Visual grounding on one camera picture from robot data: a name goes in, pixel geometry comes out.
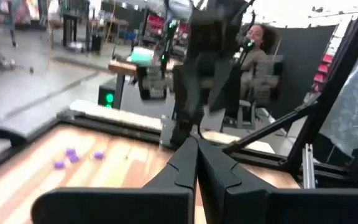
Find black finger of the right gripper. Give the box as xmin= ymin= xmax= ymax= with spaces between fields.
xmin=211 ymin=63 xmax=242 ymax=121
xmin=172 ymin=63 xmax=205 ymax=124

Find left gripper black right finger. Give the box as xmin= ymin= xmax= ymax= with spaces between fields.
xmin=198 ymin=138 xmax=358 ymax=224

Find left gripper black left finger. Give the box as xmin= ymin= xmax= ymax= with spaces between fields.
xmin=31 ymin=136 xmax=199 ymax=224

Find pale teal storage box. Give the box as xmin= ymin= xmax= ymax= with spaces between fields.
xmin=131 ymin=46 xmax=155 ymax=67

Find grey stool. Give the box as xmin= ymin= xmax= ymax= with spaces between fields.
xmin=236 ymin=99 xmax=257 ymax=130

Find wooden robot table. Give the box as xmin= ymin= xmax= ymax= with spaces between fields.
xmin=108 ymin=58 xmax=183 ymax=110

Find silver aluminium bar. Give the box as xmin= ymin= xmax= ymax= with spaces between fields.
xmin=301 ymin=142 xmax=316 ymax=190

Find black computer with green light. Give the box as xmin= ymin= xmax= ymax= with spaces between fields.
xmin=97 ymin=79 xmax=117 ymax=109

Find red parts shelf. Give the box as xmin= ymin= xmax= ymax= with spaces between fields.
xmin=143 ymin=14 xmax=166 ymax=44

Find person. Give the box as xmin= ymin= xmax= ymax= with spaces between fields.
xmin=237 ymin=23 xmax=282 ymax=103

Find black fabric backdrop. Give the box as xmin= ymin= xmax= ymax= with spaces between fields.
xmin=268 ymin=24 xmax=338 ymax=119

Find red storage bins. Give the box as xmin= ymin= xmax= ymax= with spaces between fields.
xmin=311 ymin=52 xmax=335 ymax=93

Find grey plastic sheet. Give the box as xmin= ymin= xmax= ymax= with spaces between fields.
xmin=318 ymin=30 xmax=358 ymax=156

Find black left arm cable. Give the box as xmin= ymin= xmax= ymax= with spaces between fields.
xmin=0 ymin=125 xmax=28 ymax=158

